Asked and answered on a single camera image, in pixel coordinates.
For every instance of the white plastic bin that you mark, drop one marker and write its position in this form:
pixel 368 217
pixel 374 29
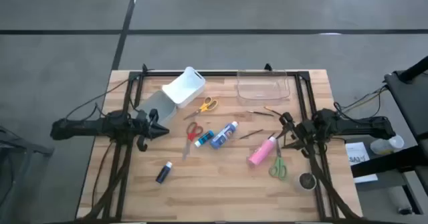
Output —
pixel 184 87

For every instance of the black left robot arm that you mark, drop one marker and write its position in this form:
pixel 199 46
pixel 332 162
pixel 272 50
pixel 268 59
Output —
pixel 87 127

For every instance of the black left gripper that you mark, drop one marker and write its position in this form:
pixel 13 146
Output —
pixel 143 127

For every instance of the grey plastic bin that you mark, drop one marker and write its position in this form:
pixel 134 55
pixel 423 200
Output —
pixel 160 105

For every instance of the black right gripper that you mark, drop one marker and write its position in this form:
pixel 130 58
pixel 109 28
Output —
pixel 302 132

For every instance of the dark grey floor stand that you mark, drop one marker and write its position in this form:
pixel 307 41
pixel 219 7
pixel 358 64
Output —
pixel 23 147

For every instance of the small frame clamp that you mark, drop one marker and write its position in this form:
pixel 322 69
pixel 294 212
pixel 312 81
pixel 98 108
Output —
pixel 267 67
pixel 144 67

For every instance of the black caster wheel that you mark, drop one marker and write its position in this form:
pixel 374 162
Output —
pixel 405 211

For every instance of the clear plastic bin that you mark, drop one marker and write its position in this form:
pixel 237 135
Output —
pixel 262 87

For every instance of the black metal table frame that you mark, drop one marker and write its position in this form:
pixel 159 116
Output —
pixel 220 73

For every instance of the small plant in white pot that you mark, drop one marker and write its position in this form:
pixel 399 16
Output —
pixel 307 181

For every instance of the small dark blue paint bottle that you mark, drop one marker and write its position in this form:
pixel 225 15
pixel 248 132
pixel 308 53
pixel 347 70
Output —
pixel 163 174

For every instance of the white printed paper sheet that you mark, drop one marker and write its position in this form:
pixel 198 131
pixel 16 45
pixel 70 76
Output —
pixel 358 149

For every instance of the black equipment stand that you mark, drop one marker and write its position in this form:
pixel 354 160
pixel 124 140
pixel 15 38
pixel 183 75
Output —
pixel 413 103

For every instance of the translucent plastic jar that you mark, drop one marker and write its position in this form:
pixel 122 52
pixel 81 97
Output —
pixel 384 146

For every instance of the black pencil tool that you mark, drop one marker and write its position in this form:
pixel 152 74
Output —
pixel 250 134

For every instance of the pink paint bottle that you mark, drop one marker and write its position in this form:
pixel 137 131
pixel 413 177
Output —
pixel 261 152

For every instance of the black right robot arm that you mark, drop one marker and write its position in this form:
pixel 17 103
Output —
pixel 357 127

